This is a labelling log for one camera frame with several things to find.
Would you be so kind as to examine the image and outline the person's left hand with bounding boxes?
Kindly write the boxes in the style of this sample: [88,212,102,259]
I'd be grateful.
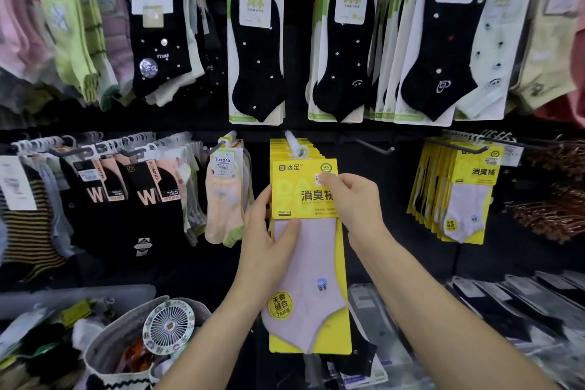
[235,183,302,308]

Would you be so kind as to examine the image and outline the person's right hand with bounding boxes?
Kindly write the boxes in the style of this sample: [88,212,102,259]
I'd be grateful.
[319,172,389,244]

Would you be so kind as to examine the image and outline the yellow packet lilac sock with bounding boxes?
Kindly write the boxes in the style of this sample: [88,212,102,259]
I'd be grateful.
[261,158,353,355]

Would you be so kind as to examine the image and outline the bunch yellow sock packets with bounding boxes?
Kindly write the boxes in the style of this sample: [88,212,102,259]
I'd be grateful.
[406,140,503,245]
[269,138,328,162]

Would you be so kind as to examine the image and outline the person's left forearm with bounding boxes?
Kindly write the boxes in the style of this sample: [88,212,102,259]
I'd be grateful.
[155,293,266,390]

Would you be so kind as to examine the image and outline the person's right forearm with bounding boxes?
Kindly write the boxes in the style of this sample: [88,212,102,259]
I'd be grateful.
[349,225,563,390]

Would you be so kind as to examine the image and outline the row black socks peach cuffs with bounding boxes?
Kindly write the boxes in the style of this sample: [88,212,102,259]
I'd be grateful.
[11,131,207,258]

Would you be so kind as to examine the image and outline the row black socks white cards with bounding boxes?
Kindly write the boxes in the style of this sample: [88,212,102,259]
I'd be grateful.
[306,0,492,127]

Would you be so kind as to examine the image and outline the row of clear bagged socks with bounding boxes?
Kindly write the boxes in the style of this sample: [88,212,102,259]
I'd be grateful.
[319,271,585,390]

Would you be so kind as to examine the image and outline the bunch of striped socks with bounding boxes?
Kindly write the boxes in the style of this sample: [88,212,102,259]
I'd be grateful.
[0,154,69,283]

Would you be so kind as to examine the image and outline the black dotted tall socks bunch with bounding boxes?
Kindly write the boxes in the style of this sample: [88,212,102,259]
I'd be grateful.
[130,0,207,108]

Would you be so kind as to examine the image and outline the pink garments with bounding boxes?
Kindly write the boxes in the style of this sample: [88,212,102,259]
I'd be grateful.
[534,5,585,128]

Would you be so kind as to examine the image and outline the row of pastel hanging socks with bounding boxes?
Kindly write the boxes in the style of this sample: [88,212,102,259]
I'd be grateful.
[0,0,136,112]

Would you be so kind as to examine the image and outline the bunch of pastel sock packs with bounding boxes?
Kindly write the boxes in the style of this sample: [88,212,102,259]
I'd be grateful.
[204,131,255,249]

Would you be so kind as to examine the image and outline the white tipped peg hook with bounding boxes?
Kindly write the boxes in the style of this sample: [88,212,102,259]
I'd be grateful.
[284,130,310,158]

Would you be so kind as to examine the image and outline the white handheld fan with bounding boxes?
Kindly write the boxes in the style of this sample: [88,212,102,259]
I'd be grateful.
[142,299,196,356]

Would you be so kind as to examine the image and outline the clear price tag holder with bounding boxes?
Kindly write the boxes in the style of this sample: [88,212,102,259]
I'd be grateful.
[500,143,525,168]

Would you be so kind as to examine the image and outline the black dotted sock white card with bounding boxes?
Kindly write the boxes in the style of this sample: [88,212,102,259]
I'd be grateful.
[227,0,286,126]

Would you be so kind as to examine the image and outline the white plastic bin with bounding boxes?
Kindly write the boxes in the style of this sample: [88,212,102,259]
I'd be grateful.
[0,284,157,390]

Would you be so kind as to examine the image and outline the black white zigzag tote bag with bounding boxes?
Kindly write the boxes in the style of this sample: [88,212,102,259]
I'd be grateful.
[84,296,213,390]

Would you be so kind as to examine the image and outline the heap of copper hangers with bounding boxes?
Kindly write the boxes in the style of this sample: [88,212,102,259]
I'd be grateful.
[507,138,585,244]

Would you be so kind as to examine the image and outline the cream dotted sock pack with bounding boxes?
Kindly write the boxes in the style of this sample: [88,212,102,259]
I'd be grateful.
[455,0,538,122]

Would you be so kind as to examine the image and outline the beige sock pack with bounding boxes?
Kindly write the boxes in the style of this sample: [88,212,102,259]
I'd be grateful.
[509,0,579,114]

